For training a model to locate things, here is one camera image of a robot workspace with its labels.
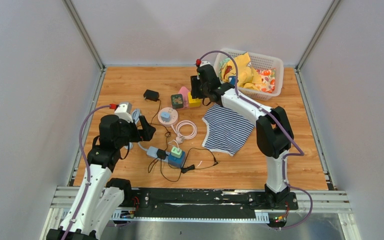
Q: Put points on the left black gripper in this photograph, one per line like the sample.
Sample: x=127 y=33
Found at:
x=144 y=134

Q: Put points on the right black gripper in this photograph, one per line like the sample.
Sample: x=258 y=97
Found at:
x=195 y=82

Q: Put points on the light blue power strip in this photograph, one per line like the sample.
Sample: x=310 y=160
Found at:
x=157 y=153

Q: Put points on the yellow power adapter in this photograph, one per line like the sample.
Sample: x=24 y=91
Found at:
x=193 y=102

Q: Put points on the pink triangular power strip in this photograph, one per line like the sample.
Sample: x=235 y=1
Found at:
x=184 y=92

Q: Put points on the black adapter with cable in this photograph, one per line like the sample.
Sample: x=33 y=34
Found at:
x=183 y=170

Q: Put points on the light blue small charger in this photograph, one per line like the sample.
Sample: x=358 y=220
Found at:
x=165 y=116

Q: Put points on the pink round power strip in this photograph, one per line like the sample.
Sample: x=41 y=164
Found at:
x=174 y=116

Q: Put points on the dark green cube charger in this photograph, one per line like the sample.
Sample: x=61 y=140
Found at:
x=177 y=101

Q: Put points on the blue cube charger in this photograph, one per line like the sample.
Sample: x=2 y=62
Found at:
x=177 y=162

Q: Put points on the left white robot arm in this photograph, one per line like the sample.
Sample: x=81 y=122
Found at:
x=99 y=194

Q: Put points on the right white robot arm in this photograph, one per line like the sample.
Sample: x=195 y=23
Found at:
x=274 y=134

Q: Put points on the blue striped shirt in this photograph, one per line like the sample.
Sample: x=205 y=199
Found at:
x=226 y=130

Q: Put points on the yellow clothes in basket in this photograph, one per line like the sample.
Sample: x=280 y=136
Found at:
x=251 y=78

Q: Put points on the white plastic basket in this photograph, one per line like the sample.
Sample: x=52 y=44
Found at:
x=261 y=61

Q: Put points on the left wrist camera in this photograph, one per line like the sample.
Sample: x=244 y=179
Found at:
x=123 y=111

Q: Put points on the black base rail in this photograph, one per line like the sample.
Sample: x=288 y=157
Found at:
x=203 y=205

